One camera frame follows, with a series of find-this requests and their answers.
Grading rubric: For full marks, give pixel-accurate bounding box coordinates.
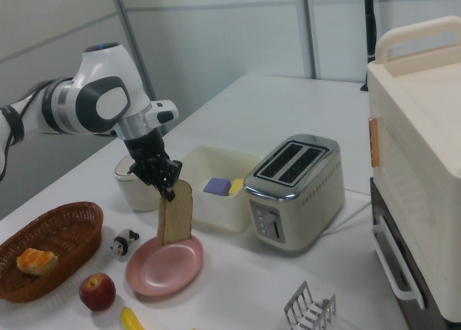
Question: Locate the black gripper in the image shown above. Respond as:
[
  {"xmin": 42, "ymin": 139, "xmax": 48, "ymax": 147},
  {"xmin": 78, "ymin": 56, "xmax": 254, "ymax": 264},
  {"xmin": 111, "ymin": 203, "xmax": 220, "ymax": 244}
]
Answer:
[{"xmin": 123, "ymin": 127, "xmax": 182, "ymax": 202}]

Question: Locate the brown bread slice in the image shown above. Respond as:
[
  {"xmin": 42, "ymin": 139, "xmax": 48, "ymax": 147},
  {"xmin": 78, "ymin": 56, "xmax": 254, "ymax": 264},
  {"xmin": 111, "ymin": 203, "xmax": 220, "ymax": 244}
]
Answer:
[{"xmin": 156, "ymin": 179, "xmax": 194, "ymax": 246}]

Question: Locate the pink plate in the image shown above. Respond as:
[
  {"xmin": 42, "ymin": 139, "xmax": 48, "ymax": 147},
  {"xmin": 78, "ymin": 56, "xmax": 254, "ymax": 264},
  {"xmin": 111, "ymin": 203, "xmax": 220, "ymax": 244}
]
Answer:
[{"xmin": 125, "ymin": 231, "xmax": 205, "ymax": 297}]

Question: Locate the small white lidded canister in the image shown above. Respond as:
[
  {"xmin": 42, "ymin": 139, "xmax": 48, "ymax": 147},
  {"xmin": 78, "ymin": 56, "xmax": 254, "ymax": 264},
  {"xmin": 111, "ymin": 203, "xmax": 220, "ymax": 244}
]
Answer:
[{"xmin": 114, "ymin": 153, "xmax": 163, "ymax": 212}]

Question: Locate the purple block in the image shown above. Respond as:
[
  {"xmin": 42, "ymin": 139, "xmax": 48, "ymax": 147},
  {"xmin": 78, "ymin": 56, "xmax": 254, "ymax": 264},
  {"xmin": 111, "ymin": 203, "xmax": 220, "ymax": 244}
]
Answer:
[{"xmin": 202, "ymin": 177, "xmax": 232, "ymax": 197}]

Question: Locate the white rectangular plastic bin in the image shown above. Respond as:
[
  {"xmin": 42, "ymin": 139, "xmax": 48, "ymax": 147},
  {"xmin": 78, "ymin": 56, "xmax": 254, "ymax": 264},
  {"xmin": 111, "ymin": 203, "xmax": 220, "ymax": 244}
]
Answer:
[{"xmin": 176, "ymin": 145, "xmax": 263, "ymax": 233}]

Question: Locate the yellow block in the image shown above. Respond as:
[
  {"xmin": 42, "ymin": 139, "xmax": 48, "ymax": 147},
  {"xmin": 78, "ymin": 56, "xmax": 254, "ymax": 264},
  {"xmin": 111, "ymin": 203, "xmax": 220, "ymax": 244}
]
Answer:
[{"xmin": 228, "ymin": 178, "xmax": 246, "ymax": 196}]

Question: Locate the panda figurine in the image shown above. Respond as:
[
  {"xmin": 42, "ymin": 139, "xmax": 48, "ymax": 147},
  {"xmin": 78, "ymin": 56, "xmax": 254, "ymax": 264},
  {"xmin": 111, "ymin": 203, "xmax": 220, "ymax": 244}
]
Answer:
[{"xmin": 109, "ymin": 228, "xmax": 140, "ymax": 257}]

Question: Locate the brown wicker basket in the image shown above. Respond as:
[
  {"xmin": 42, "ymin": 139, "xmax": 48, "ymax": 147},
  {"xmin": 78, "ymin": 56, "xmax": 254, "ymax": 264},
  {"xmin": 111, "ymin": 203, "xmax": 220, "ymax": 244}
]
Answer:
[{"xmin": 0, "ymin": 200, "xmax": 104, "ymax": 304}]

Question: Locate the red apple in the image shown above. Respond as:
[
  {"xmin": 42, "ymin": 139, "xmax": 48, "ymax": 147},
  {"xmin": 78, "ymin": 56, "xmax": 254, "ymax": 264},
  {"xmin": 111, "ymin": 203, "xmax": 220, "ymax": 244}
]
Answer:
[{"xmin": 79, "ymin": 272, "xmax": 117, "ymax": 312}]

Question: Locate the yellow banana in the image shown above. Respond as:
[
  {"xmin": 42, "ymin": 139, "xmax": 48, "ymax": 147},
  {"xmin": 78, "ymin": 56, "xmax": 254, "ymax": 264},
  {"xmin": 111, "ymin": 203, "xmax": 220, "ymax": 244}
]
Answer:
[{"xmin": 120, "ymin": 306, "xmax": 146, "ymax": 330}]

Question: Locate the orange glazed pastry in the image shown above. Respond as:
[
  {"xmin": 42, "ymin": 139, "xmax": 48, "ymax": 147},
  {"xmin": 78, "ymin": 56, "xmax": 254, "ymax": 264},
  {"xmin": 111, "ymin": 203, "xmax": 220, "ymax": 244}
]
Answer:
[{"xmin": 16, "ymin": 247, "xmax": 59, "ymax": 276}]

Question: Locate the cream and chrome toaster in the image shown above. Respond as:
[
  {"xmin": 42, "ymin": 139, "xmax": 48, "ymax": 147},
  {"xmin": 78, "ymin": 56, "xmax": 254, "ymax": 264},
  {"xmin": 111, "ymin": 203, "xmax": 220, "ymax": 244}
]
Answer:
[{"xmin": 243, "ymin": 133, "xmax": 346, "ymax": 254}]

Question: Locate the metal toast rack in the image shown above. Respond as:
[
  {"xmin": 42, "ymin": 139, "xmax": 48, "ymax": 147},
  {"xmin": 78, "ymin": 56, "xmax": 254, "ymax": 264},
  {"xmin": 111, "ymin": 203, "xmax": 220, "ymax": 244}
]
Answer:
[{"xmin": 283, "ymin": 280, "xmax": 338, "ymax": 330}]

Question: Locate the black pole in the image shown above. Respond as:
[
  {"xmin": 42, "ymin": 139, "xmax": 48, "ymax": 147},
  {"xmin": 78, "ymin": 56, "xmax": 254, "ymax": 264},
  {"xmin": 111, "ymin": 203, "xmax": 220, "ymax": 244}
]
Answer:
[{"xmin": 362, "ymin": 0, "xmax": 378, "ymax": 61}]

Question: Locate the cream microwave oven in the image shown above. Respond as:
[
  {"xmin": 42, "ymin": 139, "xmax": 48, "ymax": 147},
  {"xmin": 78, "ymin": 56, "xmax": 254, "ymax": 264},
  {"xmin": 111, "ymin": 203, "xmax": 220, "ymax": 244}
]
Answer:
[{"xmin": 367, "ymin": 15, "xmax": 461, "ymax": 326}]

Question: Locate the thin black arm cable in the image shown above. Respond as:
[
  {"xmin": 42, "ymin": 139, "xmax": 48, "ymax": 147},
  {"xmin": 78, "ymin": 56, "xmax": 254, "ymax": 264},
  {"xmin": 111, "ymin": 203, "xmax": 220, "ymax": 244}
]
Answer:
[{"xmin": 0, "ymin": 86, "xmax": 50, "ymax": 182}]

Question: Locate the white toaster power cable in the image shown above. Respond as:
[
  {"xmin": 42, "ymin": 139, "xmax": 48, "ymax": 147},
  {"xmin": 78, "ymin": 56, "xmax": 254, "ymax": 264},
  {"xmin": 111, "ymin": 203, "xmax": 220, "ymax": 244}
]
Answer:
[{"xmin": 321, "ymin": 199, "xmax": 372, "ymax": 236}]

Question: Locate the orange cabinet handle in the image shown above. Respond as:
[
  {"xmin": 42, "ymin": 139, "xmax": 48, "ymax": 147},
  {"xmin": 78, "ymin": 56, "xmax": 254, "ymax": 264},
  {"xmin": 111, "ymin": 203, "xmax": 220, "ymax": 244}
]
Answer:
[{"xmin": 367, "ymin": 117, "xmax": 381, "ymax": 169}]

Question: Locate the dark oven with white handle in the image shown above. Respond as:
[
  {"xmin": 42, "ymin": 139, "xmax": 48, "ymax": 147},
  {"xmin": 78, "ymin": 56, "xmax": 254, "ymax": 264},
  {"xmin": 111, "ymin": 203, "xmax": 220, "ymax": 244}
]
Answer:
[{"xmin": 370, "ymin": 177, "xmax": 455, "ymax": 330}]

